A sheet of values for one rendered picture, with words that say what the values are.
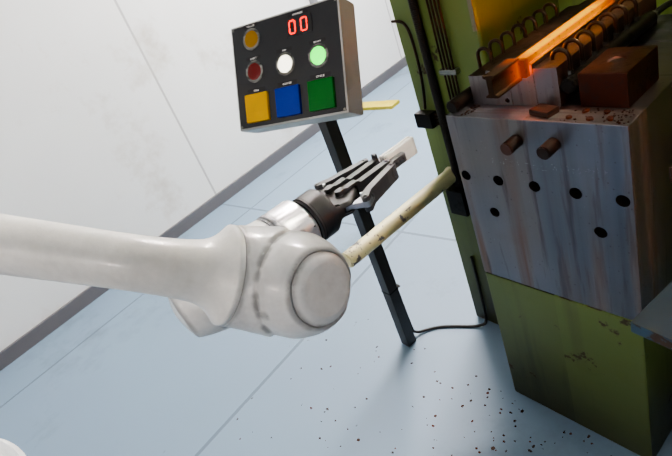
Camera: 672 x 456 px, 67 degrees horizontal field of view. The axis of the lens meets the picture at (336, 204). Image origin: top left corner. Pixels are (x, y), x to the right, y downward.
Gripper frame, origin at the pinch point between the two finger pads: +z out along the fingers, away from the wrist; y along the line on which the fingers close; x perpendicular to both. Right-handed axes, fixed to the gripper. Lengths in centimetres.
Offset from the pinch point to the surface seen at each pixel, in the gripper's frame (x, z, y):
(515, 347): -78, 29, -12
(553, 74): -1.9, 35.0, 6.9
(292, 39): 14, 23, -54
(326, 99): 0.0, 18.7, -42.0
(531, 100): -7.2, 35.0, 1.5
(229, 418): -99, -35, -92
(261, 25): 19, 22, -63
